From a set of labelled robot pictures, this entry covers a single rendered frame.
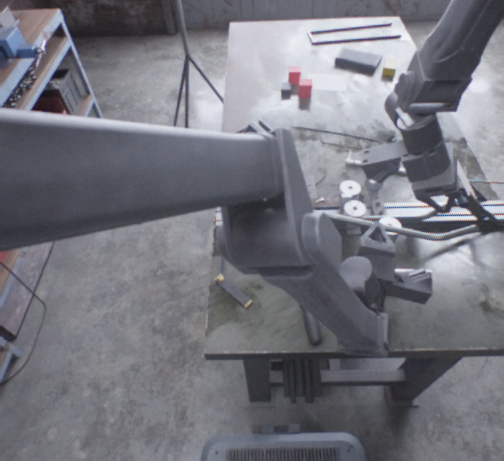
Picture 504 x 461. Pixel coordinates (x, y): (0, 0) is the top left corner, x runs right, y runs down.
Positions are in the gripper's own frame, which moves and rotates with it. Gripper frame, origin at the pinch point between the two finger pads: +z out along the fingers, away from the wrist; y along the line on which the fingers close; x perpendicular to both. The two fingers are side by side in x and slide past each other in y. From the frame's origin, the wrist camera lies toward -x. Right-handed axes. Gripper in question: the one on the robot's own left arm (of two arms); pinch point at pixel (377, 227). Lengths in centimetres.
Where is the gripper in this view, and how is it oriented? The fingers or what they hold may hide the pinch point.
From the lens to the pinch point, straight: 84.5
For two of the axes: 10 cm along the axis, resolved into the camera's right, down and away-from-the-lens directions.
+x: -9.6, -2.0, 2.1
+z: 2.9, -7.4, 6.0
